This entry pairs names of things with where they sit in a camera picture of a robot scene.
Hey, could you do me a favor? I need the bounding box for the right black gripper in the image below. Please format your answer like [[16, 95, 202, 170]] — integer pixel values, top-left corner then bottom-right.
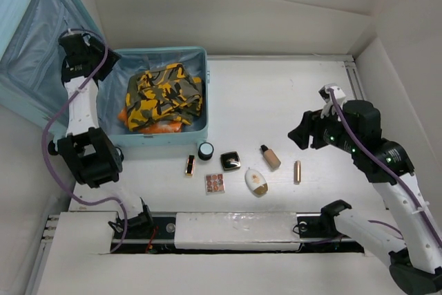
[[287, 104, 359, 154]]

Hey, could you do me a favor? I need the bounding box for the beige foundation bottle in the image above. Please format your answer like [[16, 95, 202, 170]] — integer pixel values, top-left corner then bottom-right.
[[260, 144, 281, 171]]

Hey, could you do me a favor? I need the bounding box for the black square compact case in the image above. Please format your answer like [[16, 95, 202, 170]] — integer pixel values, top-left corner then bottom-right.
[[220, 151, 241, 171]]

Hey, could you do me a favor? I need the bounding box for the camouflage yellow green garment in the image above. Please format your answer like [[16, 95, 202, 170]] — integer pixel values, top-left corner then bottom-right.
[[122, 63, 204, 133]]

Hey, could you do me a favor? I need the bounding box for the orange tie-dye garment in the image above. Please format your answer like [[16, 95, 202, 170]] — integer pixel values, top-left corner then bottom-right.
[[117, 108, 183, 134]]

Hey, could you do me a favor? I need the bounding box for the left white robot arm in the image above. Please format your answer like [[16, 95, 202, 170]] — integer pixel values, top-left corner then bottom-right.
[[56, 29, 155, 238]]

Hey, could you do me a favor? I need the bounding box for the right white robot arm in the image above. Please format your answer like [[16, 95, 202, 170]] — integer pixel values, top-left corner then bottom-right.
[[287, 100, 441, 294]]

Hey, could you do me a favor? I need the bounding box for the rose gold lipstick tube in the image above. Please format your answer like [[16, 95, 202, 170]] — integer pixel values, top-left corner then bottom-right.
[[294, 160, 301, 184]]

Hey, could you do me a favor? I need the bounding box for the white oval sunscreen bottle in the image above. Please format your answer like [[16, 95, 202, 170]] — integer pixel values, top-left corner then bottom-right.
[[244, 169, 269, 197]]

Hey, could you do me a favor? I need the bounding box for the light blue open suitcase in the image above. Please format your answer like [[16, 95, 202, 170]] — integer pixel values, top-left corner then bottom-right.
[[1, 0, 209, 147]]

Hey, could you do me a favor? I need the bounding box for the eyeshadow palette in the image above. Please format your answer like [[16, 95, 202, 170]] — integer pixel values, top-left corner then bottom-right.
[[204, 173, 225, 195]]

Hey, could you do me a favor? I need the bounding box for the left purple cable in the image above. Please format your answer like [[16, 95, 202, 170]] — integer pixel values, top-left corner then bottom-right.
[[41, 28, 128, 254]]

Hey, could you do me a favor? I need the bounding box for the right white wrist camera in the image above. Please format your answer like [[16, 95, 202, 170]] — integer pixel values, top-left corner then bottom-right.
[[318, 83, 347, 106]]

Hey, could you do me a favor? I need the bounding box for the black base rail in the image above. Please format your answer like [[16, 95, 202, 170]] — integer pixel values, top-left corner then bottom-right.
[[109, 212, 365, 254]]

